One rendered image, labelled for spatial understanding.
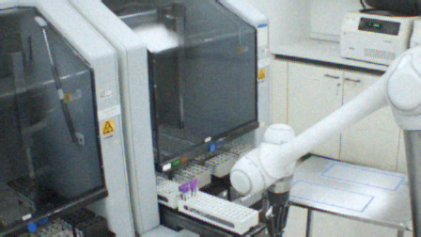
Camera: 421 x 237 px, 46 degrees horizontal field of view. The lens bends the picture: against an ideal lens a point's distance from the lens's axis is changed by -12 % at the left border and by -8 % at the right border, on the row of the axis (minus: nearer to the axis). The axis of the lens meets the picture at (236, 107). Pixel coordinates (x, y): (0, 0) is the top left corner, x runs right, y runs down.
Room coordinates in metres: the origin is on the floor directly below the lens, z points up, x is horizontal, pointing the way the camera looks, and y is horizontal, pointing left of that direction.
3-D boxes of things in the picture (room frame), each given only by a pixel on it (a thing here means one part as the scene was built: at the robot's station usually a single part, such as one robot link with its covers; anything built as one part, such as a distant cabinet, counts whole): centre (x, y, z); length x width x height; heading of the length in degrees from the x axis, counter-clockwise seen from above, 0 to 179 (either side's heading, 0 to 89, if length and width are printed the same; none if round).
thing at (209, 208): (1.70, 0.08, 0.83); 0.30 x 0.10 x 0.06; 52
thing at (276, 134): (1.53, -0.12, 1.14); 0.13 x 0.11 x 0.16; 148
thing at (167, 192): (1.90, 0.32, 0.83); 0.30 x 0.10 x 0.06; 52
